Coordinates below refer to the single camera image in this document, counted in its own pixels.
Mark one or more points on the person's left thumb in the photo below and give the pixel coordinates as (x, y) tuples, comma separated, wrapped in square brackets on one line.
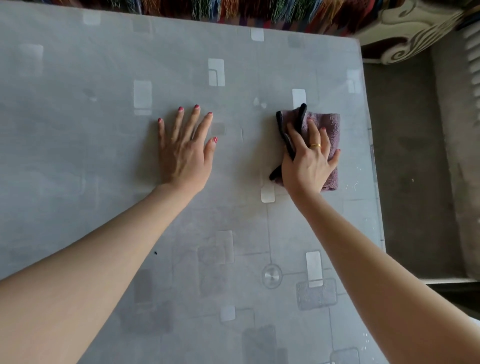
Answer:
[(212, 148)]

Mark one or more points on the person's left middle finger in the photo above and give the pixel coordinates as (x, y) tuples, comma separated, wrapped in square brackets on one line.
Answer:
[(194, 120)]

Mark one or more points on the person's left forearm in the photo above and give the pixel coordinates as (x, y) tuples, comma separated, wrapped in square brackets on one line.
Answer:
[(75, 270)]

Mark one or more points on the multicoloured fringed rug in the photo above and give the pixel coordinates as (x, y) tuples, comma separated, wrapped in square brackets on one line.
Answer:
[(262, 11)]

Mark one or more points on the person's right little finger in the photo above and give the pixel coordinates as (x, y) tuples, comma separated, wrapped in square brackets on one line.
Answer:
[(335, 158)]

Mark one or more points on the person's left little finger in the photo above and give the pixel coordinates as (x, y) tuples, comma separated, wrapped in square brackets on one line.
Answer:
[(161, 133)]

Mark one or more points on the white ribbed radiator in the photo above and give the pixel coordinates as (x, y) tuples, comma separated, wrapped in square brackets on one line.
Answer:
[(472, 52)]

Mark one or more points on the white carved ornate furniture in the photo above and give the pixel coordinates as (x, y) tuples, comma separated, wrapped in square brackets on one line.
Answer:
[(405, 33)]

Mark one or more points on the person's right middle finger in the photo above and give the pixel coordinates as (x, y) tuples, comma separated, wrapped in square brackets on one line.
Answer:
[(313, 133)]

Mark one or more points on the round metal table fitting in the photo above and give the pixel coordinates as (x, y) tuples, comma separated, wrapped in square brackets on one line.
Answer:
[(272, 276)]

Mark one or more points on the purple cleaning cloth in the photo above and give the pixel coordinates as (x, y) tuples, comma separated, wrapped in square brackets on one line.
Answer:
[(330, 122)]

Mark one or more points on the person's right hand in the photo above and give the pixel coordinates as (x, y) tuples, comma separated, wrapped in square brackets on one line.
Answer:
[(305, 170)]

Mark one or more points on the person's left hand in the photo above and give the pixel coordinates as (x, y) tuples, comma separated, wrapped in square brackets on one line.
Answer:
[(183, 161)]

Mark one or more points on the person's right forearm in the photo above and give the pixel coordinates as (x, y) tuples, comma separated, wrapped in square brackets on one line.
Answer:
[(375, 277)]

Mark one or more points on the grey patterned table cover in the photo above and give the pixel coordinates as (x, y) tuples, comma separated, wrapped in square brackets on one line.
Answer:
[(112, 93)]

